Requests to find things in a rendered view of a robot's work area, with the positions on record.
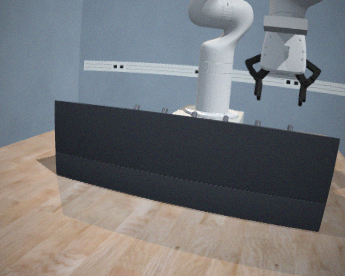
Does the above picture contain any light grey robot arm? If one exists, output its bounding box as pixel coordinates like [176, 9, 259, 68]
[185, 0, 322, 119]

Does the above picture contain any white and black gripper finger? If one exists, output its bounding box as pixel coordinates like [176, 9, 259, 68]
[245, 54, 270, 100]
[295, 59, 321, 106]

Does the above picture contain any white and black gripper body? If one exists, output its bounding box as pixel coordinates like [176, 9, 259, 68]
[260, 32, 306, 80]

